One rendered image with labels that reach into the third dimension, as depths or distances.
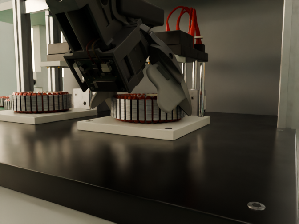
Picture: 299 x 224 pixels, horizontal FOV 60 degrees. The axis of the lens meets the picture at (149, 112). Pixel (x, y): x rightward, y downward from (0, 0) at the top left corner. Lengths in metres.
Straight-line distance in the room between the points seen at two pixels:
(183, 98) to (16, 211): 0.23
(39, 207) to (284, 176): 0.18
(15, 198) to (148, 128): 0.16
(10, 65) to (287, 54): 5.63
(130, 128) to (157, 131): 0.04
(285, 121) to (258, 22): 0.25
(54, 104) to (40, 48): 1.16
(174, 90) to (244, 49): 0.30
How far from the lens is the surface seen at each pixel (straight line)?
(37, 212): 0.20
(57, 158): 0.25
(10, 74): 5.85
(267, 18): 0.61
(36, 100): 0.50
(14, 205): 0.22
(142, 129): 0.32
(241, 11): 0.62
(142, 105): 0.34
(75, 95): 0.66
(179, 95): 0.34
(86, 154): 0.25
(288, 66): 0.43
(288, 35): 0.43
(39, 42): 1.66
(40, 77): 1.62
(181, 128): 0.32
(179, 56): 0.43
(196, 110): 0.49
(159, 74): 0.33
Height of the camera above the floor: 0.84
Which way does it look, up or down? 6 degrees down
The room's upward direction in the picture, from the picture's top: straight up
